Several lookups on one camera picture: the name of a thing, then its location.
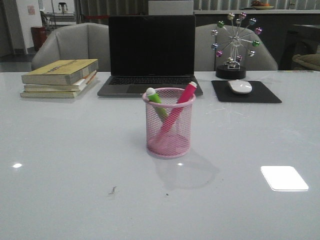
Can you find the green highlighter pen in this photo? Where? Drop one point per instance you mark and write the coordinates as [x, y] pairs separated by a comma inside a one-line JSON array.
[[154, 97]]

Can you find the pink highlighter pen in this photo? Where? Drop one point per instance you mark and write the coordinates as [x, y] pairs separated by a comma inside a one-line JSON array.
[[183, 99]]

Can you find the pink mesh pen holder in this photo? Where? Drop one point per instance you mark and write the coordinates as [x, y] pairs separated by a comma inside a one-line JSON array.
[[177, 141]]

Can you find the grey laptop black screen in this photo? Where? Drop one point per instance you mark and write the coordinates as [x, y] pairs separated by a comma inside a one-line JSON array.
[[156, 51]]

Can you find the white computer mouse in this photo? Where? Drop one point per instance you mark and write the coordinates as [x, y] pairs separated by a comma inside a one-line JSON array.
[[238, 86]]

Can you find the middle cream book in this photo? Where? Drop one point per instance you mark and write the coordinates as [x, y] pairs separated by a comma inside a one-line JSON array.
[[76, 87]]

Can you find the right grey armchair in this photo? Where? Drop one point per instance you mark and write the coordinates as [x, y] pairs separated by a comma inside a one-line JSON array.
[[205, 59]]

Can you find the grey armchair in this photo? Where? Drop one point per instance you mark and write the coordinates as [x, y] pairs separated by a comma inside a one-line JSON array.
[[78, 41], [205, 59]]

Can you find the black mouse pad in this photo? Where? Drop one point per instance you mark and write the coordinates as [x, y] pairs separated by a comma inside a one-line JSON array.
[[259, 94]]

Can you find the top yellow book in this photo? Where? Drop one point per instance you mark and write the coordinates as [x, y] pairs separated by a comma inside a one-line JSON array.
[[61, 72]]

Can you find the yellow book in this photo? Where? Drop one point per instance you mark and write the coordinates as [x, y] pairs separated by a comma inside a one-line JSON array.
[[61, 72], [59, 94]]

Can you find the left grey armchair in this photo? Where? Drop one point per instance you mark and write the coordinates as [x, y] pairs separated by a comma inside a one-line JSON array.
[[78, 41]]

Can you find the ferris wheel desk ornament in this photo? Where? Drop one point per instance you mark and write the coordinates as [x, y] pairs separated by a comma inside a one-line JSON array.
[[231, 68]]

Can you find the bottom yellow book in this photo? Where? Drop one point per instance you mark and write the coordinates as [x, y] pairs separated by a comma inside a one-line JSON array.
[[59, 94]]

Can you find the red bin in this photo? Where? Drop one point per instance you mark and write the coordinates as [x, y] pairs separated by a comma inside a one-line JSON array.
[[39, 36]]

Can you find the fruit bowl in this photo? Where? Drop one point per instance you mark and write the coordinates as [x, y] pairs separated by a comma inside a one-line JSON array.
[[259, 5]]

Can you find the beige cushion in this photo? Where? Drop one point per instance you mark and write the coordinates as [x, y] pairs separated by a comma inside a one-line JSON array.
[[310, 61]]

